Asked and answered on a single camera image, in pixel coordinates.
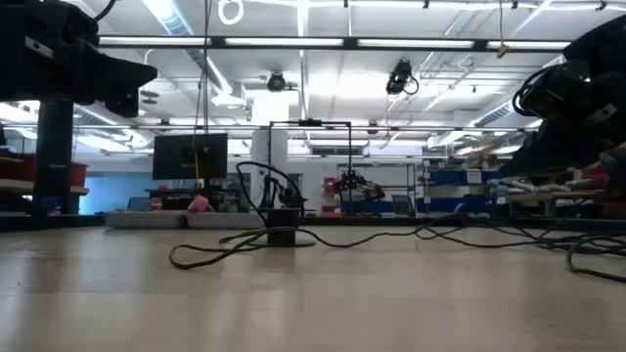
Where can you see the black overhead camera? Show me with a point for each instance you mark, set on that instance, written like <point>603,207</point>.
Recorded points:
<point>276,82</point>

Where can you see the wooden shelf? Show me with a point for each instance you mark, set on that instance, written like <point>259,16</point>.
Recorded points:
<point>14,186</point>

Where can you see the red bag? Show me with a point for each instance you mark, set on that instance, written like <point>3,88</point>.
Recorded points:
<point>596,176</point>

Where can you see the grey plastic tool case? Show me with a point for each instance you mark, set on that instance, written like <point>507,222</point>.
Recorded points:
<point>147,220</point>

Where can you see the red storage bin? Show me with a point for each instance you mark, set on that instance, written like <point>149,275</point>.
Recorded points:
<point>79,175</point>
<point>17,168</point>

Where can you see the black metal rig frame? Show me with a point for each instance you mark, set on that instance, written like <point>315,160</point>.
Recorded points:
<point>349,146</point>

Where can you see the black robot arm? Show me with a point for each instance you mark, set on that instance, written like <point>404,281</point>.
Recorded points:
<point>293,198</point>

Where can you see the red box stack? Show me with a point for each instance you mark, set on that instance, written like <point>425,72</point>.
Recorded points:
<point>329,186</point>

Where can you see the pale blue padded tubes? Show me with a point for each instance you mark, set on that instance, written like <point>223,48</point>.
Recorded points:
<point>538,186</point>

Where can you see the grey chair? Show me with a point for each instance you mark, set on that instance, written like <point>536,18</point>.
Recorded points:
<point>402,204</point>

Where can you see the black computer monitor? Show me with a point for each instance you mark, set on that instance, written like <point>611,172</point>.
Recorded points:
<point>168,156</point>

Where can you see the yellow hanging plug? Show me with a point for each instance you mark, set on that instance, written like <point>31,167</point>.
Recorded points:
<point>503,50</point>

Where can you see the wooden workbench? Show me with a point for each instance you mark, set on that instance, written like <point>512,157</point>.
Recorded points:
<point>562,195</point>

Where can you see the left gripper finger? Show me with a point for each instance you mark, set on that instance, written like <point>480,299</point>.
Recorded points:
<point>122,78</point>
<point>122,105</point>

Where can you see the blue storage bin row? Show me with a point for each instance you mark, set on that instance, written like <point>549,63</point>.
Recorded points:
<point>445,177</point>
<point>440,204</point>

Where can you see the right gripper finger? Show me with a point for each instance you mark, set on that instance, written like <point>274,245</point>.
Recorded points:
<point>552,146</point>

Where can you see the black red robot arm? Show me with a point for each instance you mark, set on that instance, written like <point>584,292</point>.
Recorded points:
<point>354,182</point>

